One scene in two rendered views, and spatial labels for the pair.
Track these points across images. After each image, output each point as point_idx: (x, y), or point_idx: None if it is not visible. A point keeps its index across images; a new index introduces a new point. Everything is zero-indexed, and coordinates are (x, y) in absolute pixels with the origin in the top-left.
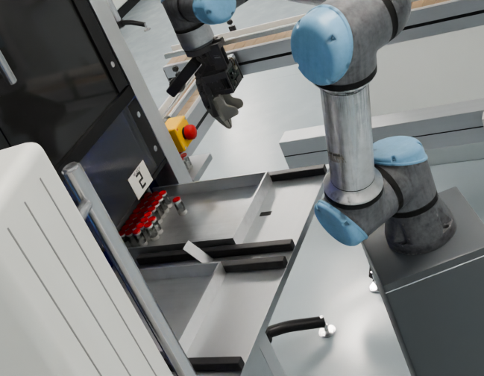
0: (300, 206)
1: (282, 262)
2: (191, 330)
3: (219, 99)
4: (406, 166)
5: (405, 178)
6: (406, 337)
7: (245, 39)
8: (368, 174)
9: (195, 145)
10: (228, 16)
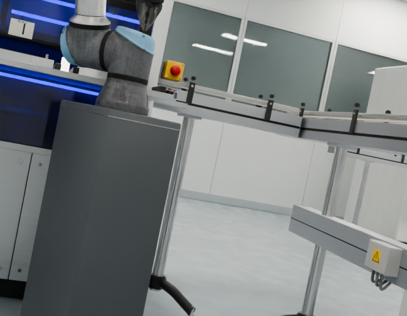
0: None
1: (55, 63)
2: None
3: (143, 4)
4: (119, 35)
5: (113, 41)
6: (52, 152)
7: (316, 113)
8: (83, 4)
9: (204, 115)
10: None
